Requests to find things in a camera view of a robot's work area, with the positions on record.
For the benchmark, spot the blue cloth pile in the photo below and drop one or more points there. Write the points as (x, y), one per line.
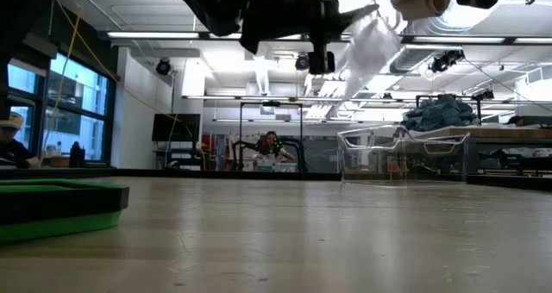
(440, 114)

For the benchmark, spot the green and black square tray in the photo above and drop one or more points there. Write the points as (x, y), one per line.
(52, 207)

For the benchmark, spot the ceiling light strip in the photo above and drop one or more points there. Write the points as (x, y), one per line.
(224, 36)
(532, 40)
(457, 39)
(155, 35)

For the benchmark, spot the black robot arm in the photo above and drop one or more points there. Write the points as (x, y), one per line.
(246, 148)
(299, 148)

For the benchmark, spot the teal bin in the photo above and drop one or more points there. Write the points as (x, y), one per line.
(276, 167)

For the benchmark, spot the red object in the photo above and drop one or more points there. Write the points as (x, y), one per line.
(207, 144)

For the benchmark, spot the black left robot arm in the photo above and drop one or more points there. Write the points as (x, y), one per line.
(215, 8)

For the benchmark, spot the round black ceiling camera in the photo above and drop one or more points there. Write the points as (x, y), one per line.
(164, 67)
(302, 62)

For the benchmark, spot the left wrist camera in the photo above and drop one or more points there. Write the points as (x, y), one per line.
(321, 60)

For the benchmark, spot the person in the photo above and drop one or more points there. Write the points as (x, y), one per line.
(271, 148)
(13, 148)
(517, 120)

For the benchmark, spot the workbench with wooden top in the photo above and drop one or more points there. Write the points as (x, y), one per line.
(509, 132)

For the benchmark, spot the black ceiling spotlight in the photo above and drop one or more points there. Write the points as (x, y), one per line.
(484, 95)
(444, 61)

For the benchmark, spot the black metal station frame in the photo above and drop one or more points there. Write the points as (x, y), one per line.
(271, 104)

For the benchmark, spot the clear plastic bin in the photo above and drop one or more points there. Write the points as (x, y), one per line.
(403, 168)

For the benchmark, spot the black computer monitor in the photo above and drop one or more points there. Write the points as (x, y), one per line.
(177, 128)

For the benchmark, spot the dark bottle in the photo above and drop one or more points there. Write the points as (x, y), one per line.
(77, 155)

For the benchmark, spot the clear plastic bag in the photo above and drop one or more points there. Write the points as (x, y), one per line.
(371, 56)

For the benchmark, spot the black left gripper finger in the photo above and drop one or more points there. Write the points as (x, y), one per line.
(355, 17)

